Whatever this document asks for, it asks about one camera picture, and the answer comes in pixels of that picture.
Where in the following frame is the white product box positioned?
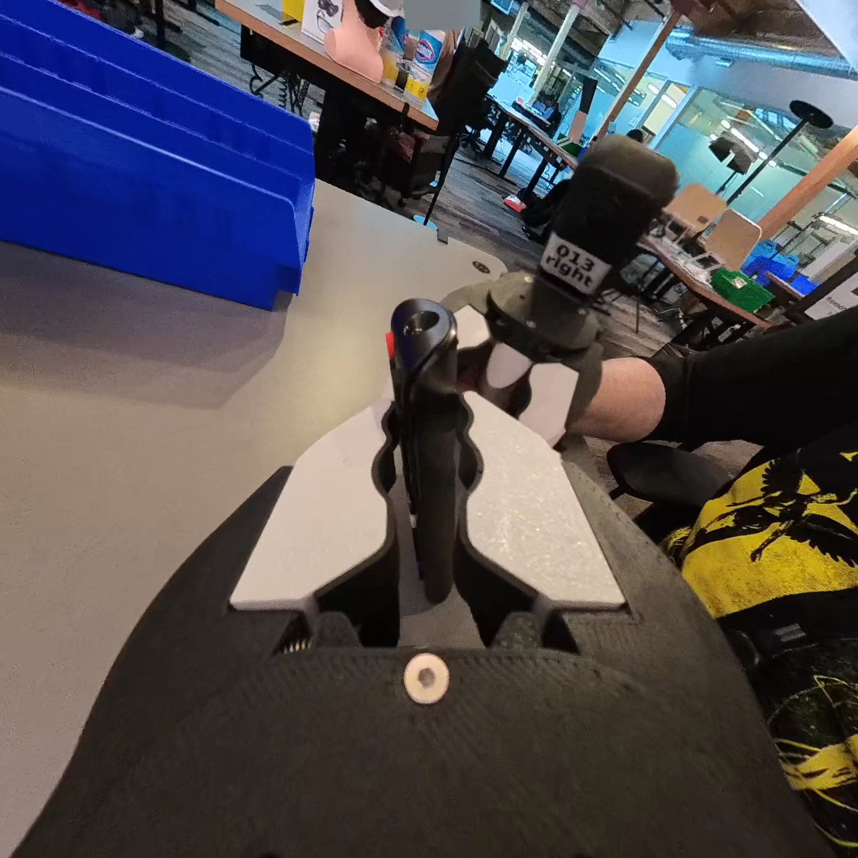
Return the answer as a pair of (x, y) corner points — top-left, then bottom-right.
(300, 0), (344, 44)

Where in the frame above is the small blue storage bin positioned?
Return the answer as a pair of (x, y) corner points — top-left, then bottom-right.
(743, 240), (820, 296)

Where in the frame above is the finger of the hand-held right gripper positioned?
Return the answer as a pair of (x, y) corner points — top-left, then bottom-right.
(440, 283), (497, 319)
(456, 310), (497, 396)

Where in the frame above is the black office chair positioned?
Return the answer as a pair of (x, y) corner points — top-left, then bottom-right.
(399, 34), (510, 222)

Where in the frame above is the wooden table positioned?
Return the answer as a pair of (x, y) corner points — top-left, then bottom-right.
(214, 0), (443, 202)

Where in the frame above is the wipes canister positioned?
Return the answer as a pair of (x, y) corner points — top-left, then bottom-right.
(404, 28), (445, 101)

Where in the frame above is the silver ventilation duct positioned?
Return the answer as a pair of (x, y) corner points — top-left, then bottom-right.
(664, 30), (858, 80)

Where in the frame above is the pink mannequin bust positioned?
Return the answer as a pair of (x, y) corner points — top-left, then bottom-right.
(324, 0), (403, 84)

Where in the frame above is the white printed sign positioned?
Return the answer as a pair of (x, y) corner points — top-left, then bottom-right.
(801, 263), (858, 323)

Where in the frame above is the person's right forearm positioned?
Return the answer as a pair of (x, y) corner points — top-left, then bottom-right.
(640, 310), (858, 449)

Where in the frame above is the person's right hand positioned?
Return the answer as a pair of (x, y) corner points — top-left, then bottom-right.
(568, 357), (656, 445)

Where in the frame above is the light wooden chair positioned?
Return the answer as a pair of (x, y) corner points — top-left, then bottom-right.
(700, 209), (763, 269)
(664, 184), (728, 237)

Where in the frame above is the black remote control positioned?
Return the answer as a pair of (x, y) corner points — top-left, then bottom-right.
(389, 298), (463, 604)

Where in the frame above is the person's black yellow shirt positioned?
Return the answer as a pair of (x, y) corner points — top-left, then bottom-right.
(660, 429), (858, 855)

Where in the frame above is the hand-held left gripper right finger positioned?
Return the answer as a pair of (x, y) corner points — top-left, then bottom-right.
(458, 391), (628, 646)

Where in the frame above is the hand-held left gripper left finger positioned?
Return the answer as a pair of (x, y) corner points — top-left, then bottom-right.
(229, 400), (402, 646)

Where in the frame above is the large blue plastic bin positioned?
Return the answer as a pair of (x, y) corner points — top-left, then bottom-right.
(0, 0), (316, 312)

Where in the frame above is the green storage bin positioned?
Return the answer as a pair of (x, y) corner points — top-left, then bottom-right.
(711, 267), (776, 312)

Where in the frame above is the black chair armrest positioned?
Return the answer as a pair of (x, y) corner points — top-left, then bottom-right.
(606, 441), (733, 505)

